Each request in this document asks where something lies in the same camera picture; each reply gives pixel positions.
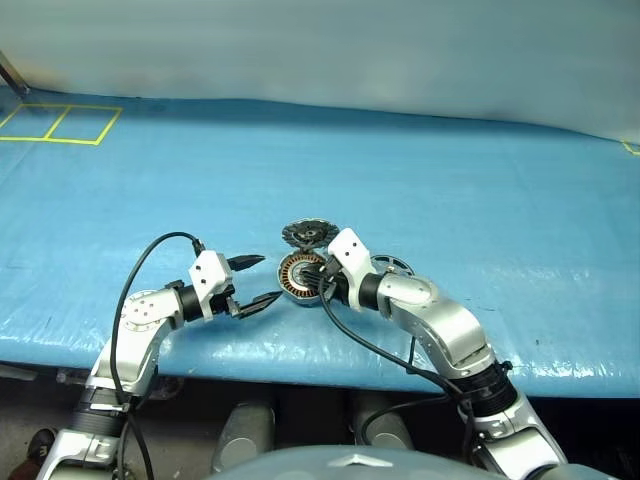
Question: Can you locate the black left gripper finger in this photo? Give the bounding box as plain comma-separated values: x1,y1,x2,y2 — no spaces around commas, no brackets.
228,254,268,274
234,290,285,320

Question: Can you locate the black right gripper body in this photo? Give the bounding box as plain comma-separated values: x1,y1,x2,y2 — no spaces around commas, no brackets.
319,271,352,307

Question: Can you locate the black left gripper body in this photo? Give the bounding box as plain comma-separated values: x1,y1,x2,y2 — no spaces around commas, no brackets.
208,272,242,320

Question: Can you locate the silver round motor lid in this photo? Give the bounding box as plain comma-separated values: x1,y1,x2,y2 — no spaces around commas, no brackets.
281,218,341,251

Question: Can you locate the silver spoked rotor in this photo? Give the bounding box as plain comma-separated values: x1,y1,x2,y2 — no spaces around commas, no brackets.
370,254,415,279

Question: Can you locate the silver round motor housing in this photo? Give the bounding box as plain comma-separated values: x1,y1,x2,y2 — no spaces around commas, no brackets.
276,251,327,307

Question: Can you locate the grey rounded shape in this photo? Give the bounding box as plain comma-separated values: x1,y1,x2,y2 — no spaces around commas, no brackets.
349,394,416,451
212,402,277,474

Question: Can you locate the grey robot torso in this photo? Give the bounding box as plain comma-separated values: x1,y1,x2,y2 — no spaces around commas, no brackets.
207,446,624,480

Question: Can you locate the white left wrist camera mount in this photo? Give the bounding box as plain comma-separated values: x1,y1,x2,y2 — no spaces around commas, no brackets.
188,251,235,320

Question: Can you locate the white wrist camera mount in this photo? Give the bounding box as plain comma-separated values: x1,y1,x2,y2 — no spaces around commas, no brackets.
188,251,235,320
326,228,377,310

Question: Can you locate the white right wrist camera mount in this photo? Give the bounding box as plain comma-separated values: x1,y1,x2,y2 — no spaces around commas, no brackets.
326,228,377,310

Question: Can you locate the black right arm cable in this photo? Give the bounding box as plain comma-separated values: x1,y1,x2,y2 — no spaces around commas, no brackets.
317,259,482,466

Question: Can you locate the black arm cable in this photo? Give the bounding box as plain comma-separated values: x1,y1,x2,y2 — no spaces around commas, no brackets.
317,259,482,466
110,231,206,480

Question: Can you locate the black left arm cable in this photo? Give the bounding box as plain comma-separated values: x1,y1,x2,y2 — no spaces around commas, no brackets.
110,231,206,480

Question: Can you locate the grey metal post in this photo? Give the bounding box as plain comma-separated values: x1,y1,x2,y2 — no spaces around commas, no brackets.
0,49,31,97

